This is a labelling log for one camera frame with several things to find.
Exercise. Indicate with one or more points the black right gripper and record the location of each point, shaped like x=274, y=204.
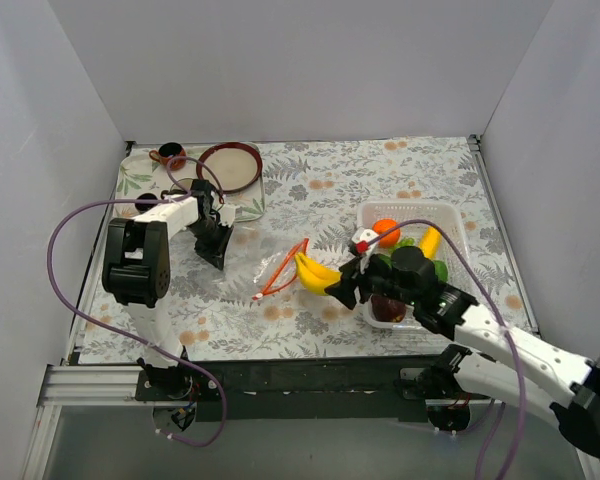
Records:
x=359, y=279

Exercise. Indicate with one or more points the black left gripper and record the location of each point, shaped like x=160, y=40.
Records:
x=212, y=238

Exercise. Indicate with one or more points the yellow fake banana bunch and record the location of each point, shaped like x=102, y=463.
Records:
x=314, y=276

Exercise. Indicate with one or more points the clear zip top bag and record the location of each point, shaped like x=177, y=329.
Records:
x=257, y=268

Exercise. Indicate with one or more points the round dark purple fake fruit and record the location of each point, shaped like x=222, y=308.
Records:
x=387, y=310

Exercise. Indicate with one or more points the orange fake fruit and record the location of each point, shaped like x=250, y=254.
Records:
x=388, y=231

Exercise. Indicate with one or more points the green fake bell pepper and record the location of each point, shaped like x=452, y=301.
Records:
x=441, y=270

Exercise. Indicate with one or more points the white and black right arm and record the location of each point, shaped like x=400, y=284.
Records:
x=571, y=381

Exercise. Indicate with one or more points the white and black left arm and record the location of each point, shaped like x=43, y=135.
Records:
x=137, y=272

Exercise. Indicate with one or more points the cream enamel mug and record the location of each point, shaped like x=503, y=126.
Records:
x=181, y=187

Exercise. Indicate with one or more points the dark blue ceramic cup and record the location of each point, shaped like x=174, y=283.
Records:
x=145, y=202

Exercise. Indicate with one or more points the red rimmed beige plate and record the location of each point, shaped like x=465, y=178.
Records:
x=233, y=166

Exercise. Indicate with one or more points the brown ceramic cup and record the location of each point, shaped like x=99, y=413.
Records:
x=166, y=152

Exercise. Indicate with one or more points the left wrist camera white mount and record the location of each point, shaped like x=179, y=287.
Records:
x=227, y=214

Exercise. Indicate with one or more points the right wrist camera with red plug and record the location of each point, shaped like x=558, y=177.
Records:
x=363, y=243

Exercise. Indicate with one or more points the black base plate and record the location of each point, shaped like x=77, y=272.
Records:
x=446, y=413

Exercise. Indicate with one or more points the aluminium frame rail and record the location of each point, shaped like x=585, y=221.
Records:
x=416, y=377

